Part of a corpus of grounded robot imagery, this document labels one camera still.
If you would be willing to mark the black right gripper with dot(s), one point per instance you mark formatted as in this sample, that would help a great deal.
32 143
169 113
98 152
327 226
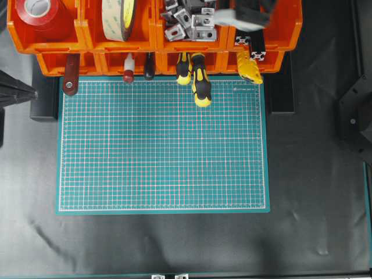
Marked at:
249 15

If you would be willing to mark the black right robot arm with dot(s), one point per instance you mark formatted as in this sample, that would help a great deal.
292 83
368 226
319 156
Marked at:
356 116

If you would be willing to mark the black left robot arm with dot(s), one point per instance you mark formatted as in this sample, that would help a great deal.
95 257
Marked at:
12 92

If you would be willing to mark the orange upper bin rack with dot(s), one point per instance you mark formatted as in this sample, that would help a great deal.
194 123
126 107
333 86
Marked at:
148 34

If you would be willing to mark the upper aluminium extrusion profile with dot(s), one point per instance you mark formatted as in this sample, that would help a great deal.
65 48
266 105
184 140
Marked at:
242 40

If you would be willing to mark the aluminium extrusion profile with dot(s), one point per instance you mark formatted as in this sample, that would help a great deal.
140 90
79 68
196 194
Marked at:
257 45
242 40

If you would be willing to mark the lower aluminium extrusion profile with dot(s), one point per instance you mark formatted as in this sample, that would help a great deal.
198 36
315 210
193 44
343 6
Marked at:
257 45

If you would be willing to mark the yellow utility knife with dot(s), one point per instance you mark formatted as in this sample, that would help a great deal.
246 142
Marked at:
248 68

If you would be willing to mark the large yellow-black screwdriver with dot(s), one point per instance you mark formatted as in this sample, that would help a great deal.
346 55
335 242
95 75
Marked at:
201 86

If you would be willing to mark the small yellow-black screwdriver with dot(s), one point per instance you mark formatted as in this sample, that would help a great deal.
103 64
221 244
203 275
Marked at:
183 69

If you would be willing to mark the red-capped white bottle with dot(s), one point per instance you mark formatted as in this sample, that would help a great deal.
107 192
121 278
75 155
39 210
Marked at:
129 67

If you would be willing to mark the cream double-sided tape roll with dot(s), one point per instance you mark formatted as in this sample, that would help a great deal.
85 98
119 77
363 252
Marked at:
118 19

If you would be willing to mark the green cutting mat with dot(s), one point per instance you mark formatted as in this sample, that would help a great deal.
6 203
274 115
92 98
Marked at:
146 148

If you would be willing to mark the red tape roll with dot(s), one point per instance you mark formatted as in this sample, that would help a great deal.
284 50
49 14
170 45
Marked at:
50 19

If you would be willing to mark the black table cover sheet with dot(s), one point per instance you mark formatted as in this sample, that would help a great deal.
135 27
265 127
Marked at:
317 221

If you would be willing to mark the grey corner bracket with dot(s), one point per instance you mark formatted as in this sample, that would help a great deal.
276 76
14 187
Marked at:
175 33
207 11
202 28
171 7
184 18

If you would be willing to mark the black round-handled tool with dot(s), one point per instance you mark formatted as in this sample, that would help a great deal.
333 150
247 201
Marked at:
149 66

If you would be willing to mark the dark red tool handle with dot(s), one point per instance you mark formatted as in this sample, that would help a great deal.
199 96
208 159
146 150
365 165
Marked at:
71 77

